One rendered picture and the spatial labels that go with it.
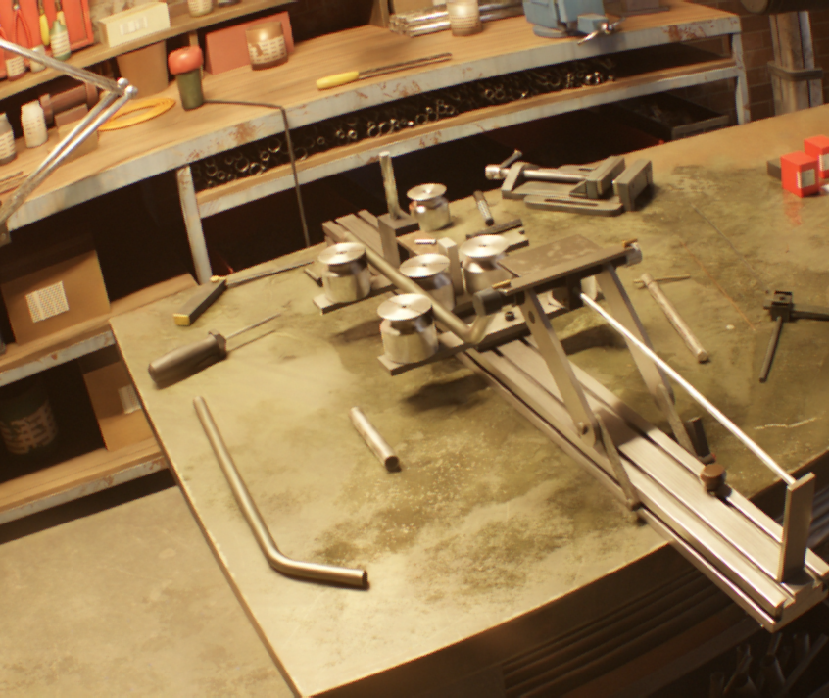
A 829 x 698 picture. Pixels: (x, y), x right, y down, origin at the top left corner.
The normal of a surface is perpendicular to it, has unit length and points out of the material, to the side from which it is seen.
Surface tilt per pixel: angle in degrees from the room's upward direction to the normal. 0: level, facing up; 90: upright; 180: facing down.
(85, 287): 90
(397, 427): 0
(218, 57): 90
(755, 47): 90
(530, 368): 0
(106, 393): 91
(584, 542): 0
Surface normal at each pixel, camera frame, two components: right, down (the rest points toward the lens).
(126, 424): 0.41, 0.35
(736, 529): -0.15, -0.88
